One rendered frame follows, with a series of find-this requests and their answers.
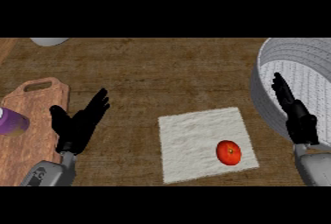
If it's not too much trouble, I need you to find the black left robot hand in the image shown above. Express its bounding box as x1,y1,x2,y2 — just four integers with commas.
48,87,111,156

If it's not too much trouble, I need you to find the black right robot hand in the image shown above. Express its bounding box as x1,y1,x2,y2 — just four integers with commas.
271,72,321,146

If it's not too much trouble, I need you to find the white wicker basket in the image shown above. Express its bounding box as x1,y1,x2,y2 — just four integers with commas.
250,38,331,151

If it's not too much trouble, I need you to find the red tomato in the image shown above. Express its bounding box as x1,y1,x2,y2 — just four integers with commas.
215,140,244,166

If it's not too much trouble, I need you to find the white cloth placemat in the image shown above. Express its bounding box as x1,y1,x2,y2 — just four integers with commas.
157,107,262,185

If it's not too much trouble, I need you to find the brown wooden cutting board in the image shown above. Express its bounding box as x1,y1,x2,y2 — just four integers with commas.
0,76,72,187

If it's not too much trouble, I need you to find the purple can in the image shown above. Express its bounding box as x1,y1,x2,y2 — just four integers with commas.
0,107,32,137

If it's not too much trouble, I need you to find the pale grey rounded object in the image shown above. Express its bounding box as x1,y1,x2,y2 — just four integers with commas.
29,38,72,47

